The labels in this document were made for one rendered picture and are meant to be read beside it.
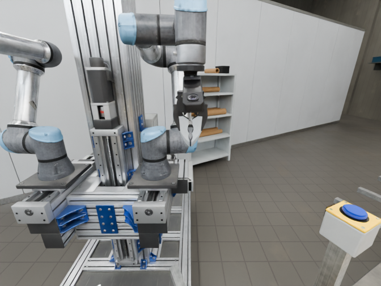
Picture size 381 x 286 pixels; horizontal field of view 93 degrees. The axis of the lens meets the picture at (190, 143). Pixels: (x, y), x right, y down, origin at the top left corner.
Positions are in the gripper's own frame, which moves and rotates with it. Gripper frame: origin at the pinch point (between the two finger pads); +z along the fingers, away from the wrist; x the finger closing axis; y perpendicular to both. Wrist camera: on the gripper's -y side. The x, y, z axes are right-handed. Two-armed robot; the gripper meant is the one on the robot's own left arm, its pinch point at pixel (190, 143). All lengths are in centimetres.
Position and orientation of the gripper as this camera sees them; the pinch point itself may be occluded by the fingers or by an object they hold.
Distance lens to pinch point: 50.7
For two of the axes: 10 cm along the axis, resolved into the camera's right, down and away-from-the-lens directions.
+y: 0.0, -3.4, 9.4
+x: -10.0, 0.0, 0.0
